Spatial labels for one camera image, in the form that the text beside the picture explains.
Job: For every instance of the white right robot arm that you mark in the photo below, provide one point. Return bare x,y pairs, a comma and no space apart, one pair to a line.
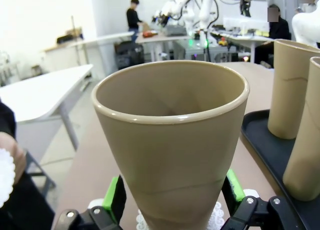
306,27

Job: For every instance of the white scalloped paper coaster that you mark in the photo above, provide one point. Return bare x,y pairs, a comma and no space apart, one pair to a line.
217,213
5,177

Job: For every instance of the black-haired person in black top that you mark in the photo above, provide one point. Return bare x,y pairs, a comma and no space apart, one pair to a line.
132,17

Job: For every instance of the large white table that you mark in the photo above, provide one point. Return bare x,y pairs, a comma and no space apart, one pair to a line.
37,95

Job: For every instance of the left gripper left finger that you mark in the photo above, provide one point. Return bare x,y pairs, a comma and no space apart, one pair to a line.
113,202

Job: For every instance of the black rectangular serving tray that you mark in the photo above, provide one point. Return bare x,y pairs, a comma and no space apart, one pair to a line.
265,145

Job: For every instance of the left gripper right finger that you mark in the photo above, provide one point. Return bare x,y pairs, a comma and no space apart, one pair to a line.
235,192

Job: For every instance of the tall beige plastic cup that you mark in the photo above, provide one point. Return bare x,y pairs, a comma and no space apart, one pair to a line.
170,152
305,152
287,102

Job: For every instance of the person's right forearm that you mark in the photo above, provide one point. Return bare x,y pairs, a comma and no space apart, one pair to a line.
6,117

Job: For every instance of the person's right hand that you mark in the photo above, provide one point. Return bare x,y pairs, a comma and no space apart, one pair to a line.
16,162

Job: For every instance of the person in black cardigan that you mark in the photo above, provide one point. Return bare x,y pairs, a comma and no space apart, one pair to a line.
27,205

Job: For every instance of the black suitcase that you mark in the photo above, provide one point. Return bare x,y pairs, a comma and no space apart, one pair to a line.
130,56

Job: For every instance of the seated person in black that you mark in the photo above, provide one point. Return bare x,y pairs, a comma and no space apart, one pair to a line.
277,32

